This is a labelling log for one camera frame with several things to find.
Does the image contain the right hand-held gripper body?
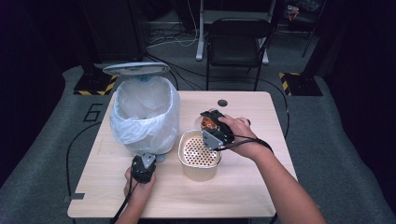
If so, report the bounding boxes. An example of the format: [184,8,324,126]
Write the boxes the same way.
[202,119,235,152]

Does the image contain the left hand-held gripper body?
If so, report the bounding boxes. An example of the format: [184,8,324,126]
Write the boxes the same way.
[130,151,157,185]

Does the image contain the clear plastic cup with leftovers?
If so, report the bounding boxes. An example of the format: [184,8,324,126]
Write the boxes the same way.
[194,108,223,133]

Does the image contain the beige container with perforated strainer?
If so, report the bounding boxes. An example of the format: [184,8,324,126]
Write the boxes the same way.
[177,129,222,182]

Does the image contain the white grey pedal trash can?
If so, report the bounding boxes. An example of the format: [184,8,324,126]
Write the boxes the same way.
[102,61,181,163]

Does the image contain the person's left hand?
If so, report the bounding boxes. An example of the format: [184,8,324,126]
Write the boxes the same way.
[123,167,156,207]

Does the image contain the person's right hand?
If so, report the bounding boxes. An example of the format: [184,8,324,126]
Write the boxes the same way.
[218,115,265,161]

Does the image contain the white plastic trash bag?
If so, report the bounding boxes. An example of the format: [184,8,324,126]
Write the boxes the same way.
[109,75,181,156]

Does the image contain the grey metal table clamp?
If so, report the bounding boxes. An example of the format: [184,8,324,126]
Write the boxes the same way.
[62,192,86,203]

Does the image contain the black folding chair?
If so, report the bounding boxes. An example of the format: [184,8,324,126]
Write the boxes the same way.
[205,18,272,91]

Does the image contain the black stand base hazard stripes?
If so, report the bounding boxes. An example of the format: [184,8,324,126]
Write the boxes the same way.
[73,72,120,96]
[278,72,323,97]

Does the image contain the black cabinet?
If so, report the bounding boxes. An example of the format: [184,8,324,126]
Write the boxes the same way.
[78,0,146,63]

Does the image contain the right hand-held gripper cable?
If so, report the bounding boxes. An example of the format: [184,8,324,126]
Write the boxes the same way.
[214,136,275,154]

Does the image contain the black floor cable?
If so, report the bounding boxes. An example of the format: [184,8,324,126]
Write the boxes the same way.
[258,77,290,140]
[65,121,103,197]

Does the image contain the white floor cable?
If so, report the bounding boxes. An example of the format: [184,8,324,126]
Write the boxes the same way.
[146,0,200,49]

